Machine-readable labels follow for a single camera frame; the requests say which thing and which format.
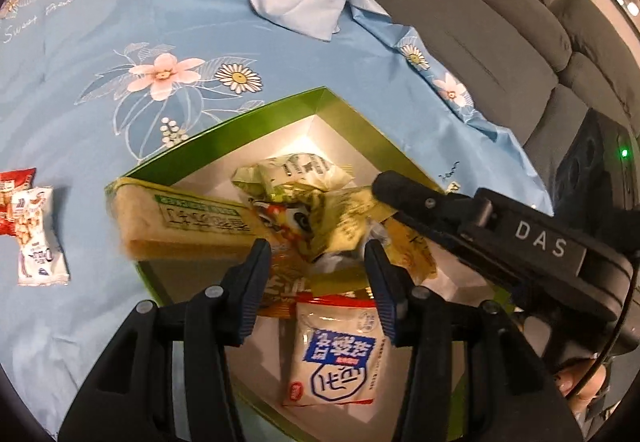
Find white blue red-edged packet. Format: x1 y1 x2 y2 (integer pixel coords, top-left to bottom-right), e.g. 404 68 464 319
282 294 388 407

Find red snack packet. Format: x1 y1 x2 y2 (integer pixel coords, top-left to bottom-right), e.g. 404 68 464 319
0 168 38 237

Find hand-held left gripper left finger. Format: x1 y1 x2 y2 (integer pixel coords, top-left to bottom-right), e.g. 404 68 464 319
57 238 273 442

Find person's right hand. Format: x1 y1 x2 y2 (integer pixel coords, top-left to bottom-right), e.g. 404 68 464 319
555 357 616 415

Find panda print snack packet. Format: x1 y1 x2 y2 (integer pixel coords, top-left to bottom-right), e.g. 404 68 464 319
250 199 331 243

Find blue floral bed sheet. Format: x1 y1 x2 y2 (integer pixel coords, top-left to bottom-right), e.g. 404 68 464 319
0 0 553 438

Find olive green snack packet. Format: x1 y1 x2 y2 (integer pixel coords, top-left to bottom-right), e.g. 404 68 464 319
307 267 373 297

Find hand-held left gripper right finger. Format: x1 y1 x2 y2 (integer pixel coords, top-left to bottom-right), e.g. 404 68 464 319
364 239 583 442

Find black cable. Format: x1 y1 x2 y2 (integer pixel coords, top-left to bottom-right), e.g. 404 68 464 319
567 257 640 398

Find orange snack packet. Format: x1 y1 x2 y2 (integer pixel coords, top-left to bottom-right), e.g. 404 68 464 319
260 247 313 320

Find white peanut snack packet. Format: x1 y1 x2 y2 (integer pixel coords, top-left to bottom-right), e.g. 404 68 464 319
10 187 71 287

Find green cardboard box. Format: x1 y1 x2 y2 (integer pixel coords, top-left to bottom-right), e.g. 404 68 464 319
105 88 521 442

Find yellow packet with green label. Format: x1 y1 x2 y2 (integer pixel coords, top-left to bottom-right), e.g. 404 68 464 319
107 177 273 263

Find grey sofa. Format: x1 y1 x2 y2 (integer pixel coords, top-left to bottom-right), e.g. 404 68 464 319
345 0 640 233

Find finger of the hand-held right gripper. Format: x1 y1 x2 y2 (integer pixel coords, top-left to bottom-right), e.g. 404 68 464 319
372 171 497 265

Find yellow crinkled snack packet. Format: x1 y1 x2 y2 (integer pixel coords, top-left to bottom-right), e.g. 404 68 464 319
310 187 396 267

